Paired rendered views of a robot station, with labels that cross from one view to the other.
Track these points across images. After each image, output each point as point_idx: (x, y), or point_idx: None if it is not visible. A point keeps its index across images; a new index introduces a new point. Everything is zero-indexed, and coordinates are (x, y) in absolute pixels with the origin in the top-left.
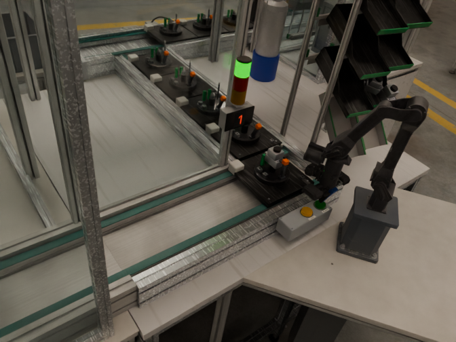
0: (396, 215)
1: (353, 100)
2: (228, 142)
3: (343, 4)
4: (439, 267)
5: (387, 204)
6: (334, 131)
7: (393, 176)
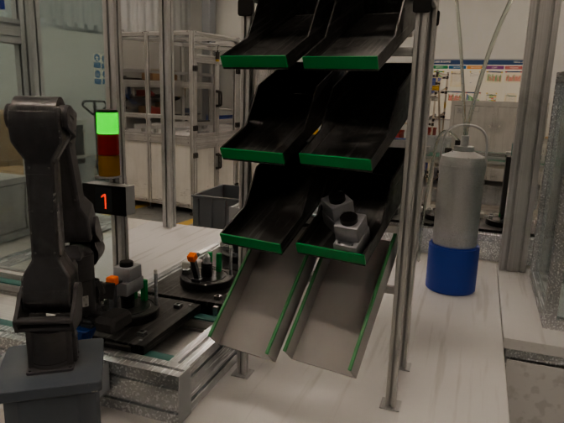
0: (28, 387)
1: (273, 227)
2: (118, 247)
3: (298, 62)
4: None
5: (62, 373)
6: (233, 281)
7: None
